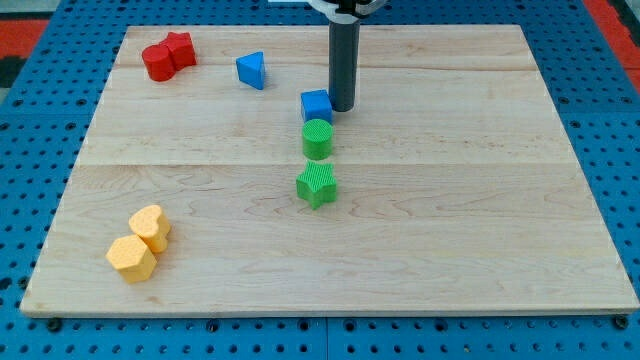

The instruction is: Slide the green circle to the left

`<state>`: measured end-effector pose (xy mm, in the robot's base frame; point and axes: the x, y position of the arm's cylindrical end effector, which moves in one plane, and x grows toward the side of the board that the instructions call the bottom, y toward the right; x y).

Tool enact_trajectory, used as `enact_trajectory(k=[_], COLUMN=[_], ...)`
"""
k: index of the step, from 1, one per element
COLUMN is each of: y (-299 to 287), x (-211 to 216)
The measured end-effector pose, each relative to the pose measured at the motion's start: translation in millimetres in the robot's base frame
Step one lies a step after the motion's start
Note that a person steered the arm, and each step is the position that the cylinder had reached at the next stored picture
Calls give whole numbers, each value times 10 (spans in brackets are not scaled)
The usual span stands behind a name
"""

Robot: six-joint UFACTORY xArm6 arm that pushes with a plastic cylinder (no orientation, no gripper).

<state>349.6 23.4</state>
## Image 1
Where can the green cylinder block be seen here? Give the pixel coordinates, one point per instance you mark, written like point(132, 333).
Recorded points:
point(317, 135)

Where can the green star block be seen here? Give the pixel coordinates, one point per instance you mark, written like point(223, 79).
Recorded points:
point(316, 184)

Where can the blue cube block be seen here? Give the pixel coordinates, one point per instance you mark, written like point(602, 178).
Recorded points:
point(316, 105)

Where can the blue triangle block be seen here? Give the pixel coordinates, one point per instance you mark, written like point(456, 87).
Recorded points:
point(251, 69)

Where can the wooden board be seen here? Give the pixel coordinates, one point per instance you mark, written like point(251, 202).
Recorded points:
point(459, 193)

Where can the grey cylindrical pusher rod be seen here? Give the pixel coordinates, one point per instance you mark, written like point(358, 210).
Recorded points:
point(343, 55)

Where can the yellow heart block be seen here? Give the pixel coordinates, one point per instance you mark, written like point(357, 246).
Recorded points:
point(152, 226)

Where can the red star block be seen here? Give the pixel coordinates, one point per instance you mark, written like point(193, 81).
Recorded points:
point(181, 49)

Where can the red cylinder block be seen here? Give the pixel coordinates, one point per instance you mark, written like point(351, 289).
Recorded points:
point(158, 63)

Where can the yellow hexagon block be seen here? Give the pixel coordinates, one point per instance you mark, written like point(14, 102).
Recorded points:
point(131, 257)

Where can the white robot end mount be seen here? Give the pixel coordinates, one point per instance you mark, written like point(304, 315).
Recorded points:
point(346, 11)

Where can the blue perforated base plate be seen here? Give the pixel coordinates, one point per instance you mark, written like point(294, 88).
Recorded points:
point(48, 110)

